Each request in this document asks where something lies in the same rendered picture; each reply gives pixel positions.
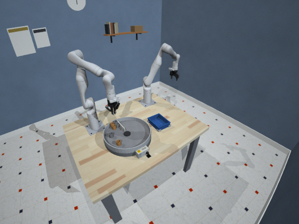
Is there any blue open-top crate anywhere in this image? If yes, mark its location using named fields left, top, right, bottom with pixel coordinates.
left=147, top=113, right=170, bottom=130

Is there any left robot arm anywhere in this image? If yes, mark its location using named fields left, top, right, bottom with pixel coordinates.
left=143, top=43, right=180, bottom=104

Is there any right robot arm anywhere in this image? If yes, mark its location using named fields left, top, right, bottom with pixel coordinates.
left=67, top=50, right=120, bottom=130

